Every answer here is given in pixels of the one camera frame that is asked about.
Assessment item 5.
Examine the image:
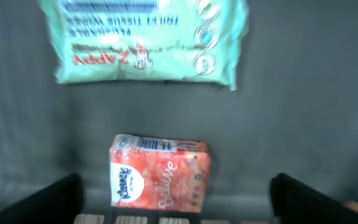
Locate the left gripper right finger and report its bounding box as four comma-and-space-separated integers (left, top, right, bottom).
269, 173, 358, 224

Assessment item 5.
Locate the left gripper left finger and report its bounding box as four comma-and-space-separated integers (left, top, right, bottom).
0, 174, 83, 224

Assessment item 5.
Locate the orange Kleenex tissue pack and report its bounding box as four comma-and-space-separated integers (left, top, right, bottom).
109, 134, 211, 213

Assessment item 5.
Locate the mint wet wipes pack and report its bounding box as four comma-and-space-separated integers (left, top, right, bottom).
39, 0, 249, 90

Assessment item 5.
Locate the grey plastic mesh basket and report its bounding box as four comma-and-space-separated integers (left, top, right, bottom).
0, 1, 358, 222

